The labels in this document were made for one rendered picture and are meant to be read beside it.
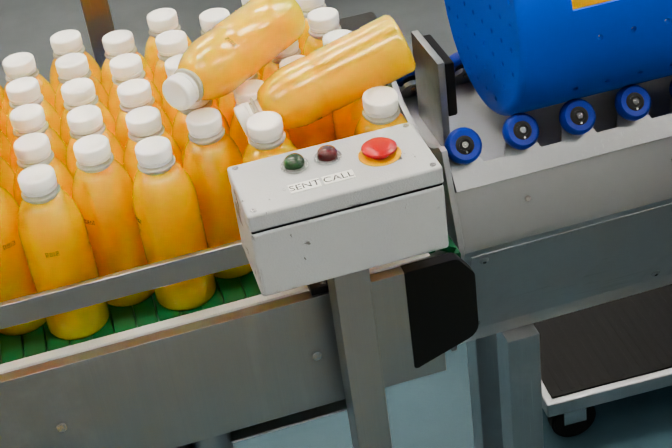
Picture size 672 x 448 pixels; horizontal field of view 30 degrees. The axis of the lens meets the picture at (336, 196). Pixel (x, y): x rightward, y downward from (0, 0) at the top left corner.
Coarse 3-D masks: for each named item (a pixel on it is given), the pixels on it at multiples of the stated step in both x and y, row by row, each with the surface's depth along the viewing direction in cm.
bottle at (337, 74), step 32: (352, 32) 138; (384, 32) 136; (288, 64) 138; (320, 64) 136; (352, 64) 136; (384, 64) 136; (288, 96) 136; (320, 96) 136; (352, 96) 137; (288, 128) 139
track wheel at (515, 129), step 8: (512, 120) 153; (520, 120) 153; (528, 120) 153; (504, 128) 153; (512, 128) 153; (520, 128) 153; (528, 128) 153; (536, 128) 153; (504, 136) 153; (512, 136) 153; (520, 136) 153; (528, 136) 153; (536, 136) 153; (512, 144) 153; (520, 144) 153; (528, 144) 153
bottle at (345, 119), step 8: (352, 104) 144; (360, 104) 144; (336, 112) 146; (344, 112) 145; (352, 112) 144; (360, 112) 144; (336, 120) 146; (344, 120) 145; (352, 120) 145; (336, 128) 147; (344, 128) 146; (352, 128) 145; (336, 136) 148; (344, 136) 146
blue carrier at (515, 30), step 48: (480, 0) 153; (528, 0) 141; (624, 0) 144; (480, 48) 158; (528, 48) 143; (576, 48) 145; (624, 48) 147; (480, 96) 163; (528, 96) 149; (576, 96) 154
